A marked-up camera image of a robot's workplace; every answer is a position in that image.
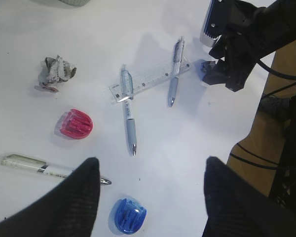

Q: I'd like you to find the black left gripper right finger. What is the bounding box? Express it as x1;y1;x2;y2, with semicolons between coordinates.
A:
203;157;296;237

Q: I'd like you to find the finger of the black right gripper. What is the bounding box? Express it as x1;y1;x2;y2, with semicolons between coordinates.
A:
202;59;229;85
225;61;256;92

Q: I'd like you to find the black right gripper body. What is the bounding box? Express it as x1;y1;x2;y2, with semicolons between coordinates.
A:
209;0;291;59

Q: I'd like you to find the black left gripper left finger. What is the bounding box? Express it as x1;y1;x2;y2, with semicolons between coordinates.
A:
0;158;100;237

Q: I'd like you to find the paper ball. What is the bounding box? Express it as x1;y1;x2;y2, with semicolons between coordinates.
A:
38;55;77;93
200;61;216;74

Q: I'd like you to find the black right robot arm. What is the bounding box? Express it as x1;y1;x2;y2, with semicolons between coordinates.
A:
200;0;296;92

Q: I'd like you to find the clear grey gel pen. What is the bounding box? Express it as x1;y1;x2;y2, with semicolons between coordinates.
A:
168;36;185;107

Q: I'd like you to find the white green ballpoint pen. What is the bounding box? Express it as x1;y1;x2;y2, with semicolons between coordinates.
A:
0;154;112;185

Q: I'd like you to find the green plastic woven basket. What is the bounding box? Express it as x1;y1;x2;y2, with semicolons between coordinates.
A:
59;0;90;7

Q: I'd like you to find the blue lead refill case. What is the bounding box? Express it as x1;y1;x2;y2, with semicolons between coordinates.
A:
108;197;148;235

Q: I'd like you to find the transparent plastic ruler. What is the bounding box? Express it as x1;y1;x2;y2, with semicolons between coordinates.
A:
108;58;191;106

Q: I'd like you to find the pink lead refill case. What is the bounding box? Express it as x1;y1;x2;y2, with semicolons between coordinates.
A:
54;109;93;140

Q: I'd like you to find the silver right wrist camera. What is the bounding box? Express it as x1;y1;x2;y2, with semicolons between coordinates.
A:
200;0;222;48

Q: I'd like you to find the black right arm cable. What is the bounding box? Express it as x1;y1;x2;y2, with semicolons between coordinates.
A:
255;59;296;99

